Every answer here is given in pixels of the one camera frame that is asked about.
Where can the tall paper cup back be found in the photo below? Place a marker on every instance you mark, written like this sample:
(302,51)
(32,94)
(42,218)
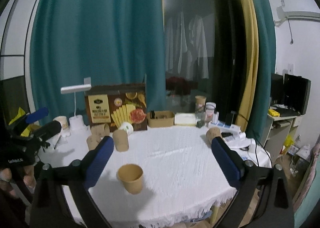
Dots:
(200,103)

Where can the brown cracker box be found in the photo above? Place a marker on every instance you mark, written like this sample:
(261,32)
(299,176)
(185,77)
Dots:
(115,104)

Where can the floral paper cup behind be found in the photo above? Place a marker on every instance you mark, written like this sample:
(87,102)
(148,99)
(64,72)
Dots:
(100,130)

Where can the person's left hand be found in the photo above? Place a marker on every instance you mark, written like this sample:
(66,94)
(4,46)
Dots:
(8,179)

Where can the white computer desk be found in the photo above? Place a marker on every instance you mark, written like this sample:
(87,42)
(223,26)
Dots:
(276,131)

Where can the black computer monitor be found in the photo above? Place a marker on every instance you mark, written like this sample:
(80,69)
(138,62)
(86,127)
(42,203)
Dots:
(290,94)

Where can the floral brown paper cup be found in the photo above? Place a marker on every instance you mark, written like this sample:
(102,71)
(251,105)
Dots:
(93,141)

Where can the plain brown paper cup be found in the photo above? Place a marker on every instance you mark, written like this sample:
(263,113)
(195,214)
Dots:
(131,176)

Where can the white air conditioner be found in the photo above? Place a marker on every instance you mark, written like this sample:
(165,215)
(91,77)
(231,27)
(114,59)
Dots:
(284,15)

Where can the paper cup at table edge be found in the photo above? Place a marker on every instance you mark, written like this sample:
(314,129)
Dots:
(212,133)

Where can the white desk lamp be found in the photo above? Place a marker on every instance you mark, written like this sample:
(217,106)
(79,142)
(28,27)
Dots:
(76,122)

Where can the teal curtain left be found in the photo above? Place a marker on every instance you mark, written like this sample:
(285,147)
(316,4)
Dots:
(110,41)

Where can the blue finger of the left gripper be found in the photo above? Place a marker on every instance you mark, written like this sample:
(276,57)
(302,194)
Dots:
(37,115)
(47,131)

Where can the white-rimmed brown paper cup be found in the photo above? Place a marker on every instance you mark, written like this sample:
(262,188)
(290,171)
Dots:
(121,137)

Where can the white lidded jar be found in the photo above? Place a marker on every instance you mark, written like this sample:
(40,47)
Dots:
(209,111)

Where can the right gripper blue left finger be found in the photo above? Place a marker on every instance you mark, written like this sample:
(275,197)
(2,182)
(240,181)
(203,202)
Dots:
(96,160)

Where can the white textured tablecloth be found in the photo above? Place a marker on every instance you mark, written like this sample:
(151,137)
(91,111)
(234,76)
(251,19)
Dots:
(181,179)

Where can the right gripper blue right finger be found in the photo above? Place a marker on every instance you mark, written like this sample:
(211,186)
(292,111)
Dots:
(228,161)

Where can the white tissue pack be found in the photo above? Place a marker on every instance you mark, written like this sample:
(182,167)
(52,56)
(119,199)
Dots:
(187,119)

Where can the kraft paper tray box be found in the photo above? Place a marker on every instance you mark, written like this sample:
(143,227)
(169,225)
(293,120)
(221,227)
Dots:
(160,119)

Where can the white cartoon mug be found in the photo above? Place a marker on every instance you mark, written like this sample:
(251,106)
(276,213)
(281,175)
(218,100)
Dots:
(65,131)

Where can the yellow and teal curtain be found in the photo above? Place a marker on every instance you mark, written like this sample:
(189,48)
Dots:
(261,62)

